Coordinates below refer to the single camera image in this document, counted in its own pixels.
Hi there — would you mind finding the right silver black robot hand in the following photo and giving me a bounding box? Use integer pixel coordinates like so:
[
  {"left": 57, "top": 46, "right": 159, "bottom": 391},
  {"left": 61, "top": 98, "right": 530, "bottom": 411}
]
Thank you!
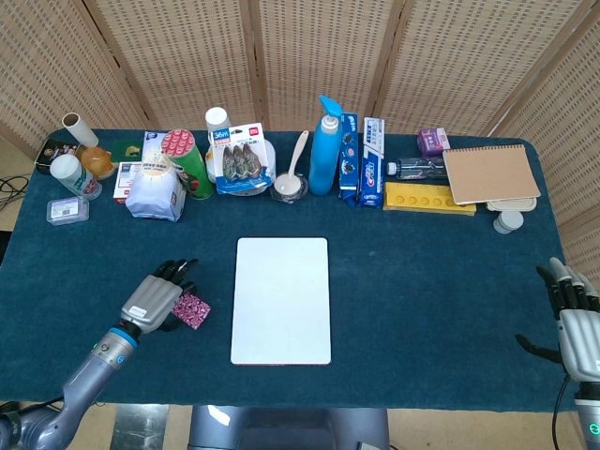
[{"left": 515, "top": 256, "right": 600, "bottom": 383}]

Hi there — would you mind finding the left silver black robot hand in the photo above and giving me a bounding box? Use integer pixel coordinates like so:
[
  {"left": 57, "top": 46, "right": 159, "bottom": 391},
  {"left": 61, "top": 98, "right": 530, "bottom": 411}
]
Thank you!
[{"left": 120, "top": 258, "right": 201, "bottom": 335}]

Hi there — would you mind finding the pink patterned packet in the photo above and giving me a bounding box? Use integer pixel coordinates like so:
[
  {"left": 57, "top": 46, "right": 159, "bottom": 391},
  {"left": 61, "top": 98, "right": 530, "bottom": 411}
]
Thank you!
[{"left": 171, "top": 291, "right": 212, "bottom": 331}]

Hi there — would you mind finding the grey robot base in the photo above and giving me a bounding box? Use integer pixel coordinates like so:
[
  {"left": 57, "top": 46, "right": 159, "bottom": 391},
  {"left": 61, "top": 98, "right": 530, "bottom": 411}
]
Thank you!
[{"left": 187, "top": 405, "right": 391, "bottom": 450}]

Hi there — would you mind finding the white rectangular board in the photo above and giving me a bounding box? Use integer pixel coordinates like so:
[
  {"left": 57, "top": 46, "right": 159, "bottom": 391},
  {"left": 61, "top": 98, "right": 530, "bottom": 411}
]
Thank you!
[{"left": 230, "top": 236, "right": 333, "bottom": 367}]

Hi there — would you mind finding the white paper bag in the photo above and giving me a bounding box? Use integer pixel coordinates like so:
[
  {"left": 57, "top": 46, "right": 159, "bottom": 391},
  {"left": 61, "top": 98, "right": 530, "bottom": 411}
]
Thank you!
[{"left": 125, "top": 148, "right": 188, "bottom": 223}]

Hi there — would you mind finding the small clear plastic box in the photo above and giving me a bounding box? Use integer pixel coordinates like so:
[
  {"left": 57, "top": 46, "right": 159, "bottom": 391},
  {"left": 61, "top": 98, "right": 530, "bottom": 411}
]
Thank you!
[{"left": 46, "top": 196, "right": 90, "bottom": 227}]

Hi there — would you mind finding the white and red small box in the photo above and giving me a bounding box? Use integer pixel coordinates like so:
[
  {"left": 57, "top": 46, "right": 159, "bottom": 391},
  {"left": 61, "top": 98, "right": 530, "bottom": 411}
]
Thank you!
[{"left": 112, "top": 161, "right": 142, "bottom": 205}]

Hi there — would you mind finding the green chips can red lid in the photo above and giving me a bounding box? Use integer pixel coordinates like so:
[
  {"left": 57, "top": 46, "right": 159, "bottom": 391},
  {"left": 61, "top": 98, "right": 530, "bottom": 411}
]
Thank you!
[{"left": 159, "top": 128, "right": 216, "bottom": 202}]

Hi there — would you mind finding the small white jar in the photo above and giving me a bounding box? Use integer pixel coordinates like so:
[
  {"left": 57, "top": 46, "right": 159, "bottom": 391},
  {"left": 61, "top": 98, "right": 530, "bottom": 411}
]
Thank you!
[{"left": 492, "top": 210, "right": 525, "bottom": 235}]

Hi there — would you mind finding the white bottle with green label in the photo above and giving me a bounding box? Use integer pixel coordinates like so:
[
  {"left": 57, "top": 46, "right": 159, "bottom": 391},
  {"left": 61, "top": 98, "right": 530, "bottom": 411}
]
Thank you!
[{"left": 50, "top": 154, "right": 103, "bottom": 202}]

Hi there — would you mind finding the amber glass jar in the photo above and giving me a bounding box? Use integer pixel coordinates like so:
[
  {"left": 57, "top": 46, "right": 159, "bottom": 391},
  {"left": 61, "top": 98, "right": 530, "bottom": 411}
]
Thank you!
[{"left": 79, "top": 145, "right": 116, "bottom": 181}]

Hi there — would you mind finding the beige lidded container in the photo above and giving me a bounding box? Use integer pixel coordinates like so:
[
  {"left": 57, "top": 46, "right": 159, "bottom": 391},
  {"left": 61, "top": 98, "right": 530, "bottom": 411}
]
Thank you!
[{"left": 485, "top": 196, "right": 538, "bottom": 213}]

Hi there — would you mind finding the blue and white pouch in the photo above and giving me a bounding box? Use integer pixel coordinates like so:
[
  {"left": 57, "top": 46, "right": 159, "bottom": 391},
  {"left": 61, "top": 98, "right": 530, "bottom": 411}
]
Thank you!
[{"left": 142, "top": 130, "right": 166, "bottom": 163}]

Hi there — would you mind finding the dark blue tablecloth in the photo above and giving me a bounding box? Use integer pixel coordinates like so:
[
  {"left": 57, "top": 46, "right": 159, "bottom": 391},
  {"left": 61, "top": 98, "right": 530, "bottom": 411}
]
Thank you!
[{"left": 0, "top": 128, "right": 578, "bottom": 413}]

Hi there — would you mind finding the correction tape blister pack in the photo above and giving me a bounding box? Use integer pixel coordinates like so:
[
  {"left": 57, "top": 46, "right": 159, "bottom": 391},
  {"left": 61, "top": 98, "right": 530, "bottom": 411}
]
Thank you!
[{"left": 209, "top": 122, "right": 277, "bottom": 196}]

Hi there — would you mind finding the black tin box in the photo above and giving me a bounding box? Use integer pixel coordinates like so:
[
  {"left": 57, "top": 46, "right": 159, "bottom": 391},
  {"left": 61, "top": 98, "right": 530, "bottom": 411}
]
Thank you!
[{"left": 35, "top": 138, "right": 85, "bottom": 175}]

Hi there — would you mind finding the white plastic spoon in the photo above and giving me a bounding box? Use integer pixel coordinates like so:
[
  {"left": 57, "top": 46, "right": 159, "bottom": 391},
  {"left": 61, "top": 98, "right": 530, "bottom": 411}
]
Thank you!
[{"left": 273, "top": 129, "right": 310, "bottom": 196}]

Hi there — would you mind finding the cardboard tube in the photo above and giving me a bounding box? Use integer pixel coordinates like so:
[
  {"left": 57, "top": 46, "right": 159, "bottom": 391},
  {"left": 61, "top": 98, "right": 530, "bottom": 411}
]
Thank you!
[{"left": 61, "top": 112, "right": 100, "bottom": 148}]

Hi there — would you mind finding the kraft spiral notebook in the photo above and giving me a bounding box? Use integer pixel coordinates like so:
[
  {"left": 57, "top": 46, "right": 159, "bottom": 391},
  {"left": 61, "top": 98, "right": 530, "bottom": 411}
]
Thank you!
[{"left": 442, "top": 143, "right": 543, "bottom": 206}]

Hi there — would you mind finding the white capped clear bottle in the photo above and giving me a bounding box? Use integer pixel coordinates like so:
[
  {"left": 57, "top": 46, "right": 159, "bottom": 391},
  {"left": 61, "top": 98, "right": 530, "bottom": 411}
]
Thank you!
[{"left": 204, "top": 107, "right": 233, "bottom": 185}]

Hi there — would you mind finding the yellow ruler block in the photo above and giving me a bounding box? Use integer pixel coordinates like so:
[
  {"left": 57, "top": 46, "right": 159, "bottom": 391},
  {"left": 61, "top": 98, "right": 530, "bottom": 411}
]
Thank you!
[{"left": 382, "top": 181, "right": 478, "bottom": 218}]

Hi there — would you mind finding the blue pump bottle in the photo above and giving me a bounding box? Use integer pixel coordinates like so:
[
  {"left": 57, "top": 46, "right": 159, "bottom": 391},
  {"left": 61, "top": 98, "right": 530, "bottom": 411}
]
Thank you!
[{"left": 307, "top": 95, "right": 343, "bottom": 197}]

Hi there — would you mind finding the blue cookie box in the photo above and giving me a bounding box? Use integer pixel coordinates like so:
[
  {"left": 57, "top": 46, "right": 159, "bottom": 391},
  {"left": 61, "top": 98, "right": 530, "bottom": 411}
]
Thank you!
[{"left": 337, "top": 112, "right": 361, "bottom": 210}]

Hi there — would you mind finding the black tube with white cap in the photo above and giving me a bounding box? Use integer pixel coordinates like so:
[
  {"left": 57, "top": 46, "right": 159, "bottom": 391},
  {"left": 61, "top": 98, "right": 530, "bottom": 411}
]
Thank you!
[{"left": 386, "top": 157, "right": 449, "bottom": 181}]

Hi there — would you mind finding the purple small box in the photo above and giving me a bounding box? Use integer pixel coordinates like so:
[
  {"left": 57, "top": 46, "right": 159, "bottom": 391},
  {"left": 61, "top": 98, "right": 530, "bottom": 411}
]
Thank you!
[{"left": 417, "top": 127, "right": 452, "bottom": 158}]

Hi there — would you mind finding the blue white toothpaste box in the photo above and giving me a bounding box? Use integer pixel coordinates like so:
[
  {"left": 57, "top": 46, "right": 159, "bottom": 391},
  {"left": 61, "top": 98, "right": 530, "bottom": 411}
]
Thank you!
[{"left": 358, "top": 116, "right": 386, "bottom": 209}]

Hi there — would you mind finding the woven folding screen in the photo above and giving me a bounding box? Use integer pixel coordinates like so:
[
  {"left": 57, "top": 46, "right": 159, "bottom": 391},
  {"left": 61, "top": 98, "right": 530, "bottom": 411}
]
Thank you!
[{"left": 0, "top": 0, "right": 600, "bottom": 282}]

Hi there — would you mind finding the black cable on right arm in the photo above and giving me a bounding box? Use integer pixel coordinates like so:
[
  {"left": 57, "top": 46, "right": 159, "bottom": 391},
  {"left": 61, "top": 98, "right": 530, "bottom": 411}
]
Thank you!
[{"left": 551, "top": 378, "right": 572, "bottom": 450}]

